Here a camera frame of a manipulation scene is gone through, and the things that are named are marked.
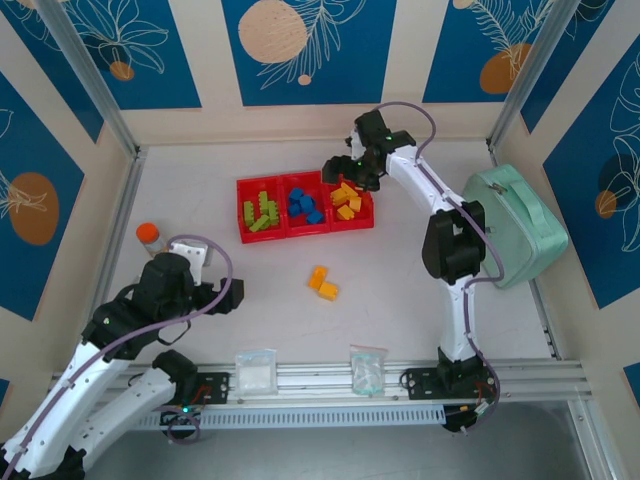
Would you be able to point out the small circuit board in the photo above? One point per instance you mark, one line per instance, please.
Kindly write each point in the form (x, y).
(182, 414)

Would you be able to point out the mint green zipper bag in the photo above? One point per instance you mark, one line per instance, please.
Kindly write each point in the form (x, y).
(530, 230)

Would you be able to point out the clear plastic bag green parts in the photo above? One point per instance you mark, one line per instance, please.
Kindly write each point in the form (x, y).
(369, 372)

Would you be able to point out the red plastic bin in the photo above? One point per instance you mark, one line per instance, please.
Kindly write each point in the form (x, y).
(250, 235)
(365, 220)
(305, 229)

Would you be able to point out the aluminium frame post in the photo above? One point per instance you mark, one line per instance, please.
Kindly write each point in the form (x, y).
(90, 70)
(536, 70)

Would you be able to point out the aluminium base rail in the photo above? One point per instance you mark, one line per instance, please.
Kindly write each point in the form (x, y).
(310, 377)

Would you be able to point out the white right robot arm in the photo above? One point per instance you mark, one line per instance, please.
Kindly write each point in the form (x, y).
(425, 180)

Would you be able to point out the yellow lego brick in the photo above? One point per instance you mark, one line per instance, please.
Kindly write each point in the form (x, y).
(344, 191)
(329, 290)
(355, 202)
(336, 201)
(318, 276)
(345, 214)

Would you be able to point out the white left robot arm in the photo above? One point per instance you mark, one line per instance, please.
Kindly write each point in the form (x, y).
(145, 395)

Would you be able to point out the orange capped clear bottle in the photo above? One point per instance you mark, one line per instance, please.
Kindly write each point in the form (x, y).
(149, 234)

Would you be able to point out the clear plastic bag white contents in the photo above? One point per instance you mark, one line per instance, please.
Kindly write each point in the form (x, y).
(256, 375)

